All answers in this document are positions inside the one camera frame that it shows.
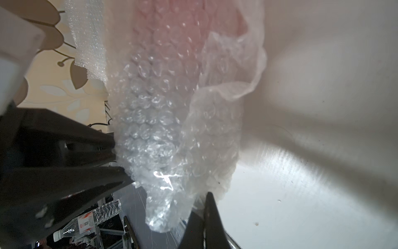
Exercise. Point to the clear plastic water bottle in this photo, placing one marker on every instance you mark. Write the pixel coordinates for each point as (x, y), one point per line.
(86, 222)

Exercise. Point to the bubble pink vase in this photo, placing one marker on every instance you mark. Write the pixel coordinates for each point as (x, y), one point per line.
(177, 74)

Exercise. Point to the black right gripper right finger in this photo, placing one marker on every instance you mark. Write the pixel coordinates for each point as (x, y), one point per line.
(215, 235)

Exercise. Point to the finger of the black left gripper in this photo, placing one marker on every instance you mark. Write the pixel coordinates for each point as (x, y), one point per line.
(35, 138)
(36, 202)

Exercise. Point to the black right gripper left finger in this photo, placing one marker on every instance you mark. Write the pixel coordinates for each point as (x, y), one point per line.
(193, 237)

